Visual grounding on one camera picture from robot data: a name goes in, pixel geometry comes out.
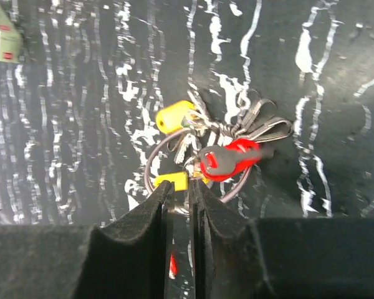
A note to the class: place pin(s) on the metal keyring with keys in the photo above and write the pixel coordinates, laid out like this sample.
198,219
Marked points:
189,128

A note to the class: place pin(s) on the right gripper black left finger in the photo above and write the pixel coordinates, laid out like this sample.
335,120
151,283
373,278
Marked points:
129,258

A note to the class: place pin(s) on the red key with silver blade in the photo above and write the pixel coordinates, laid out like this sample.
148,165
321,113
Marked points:
219,163

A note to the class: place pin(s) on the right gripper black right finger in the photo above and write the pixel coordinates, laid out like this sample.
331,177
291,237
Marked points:
234,257

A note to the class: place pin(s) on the pale green cardboard box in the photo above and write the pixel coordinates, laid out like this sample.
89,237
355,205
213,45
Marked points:
10,40

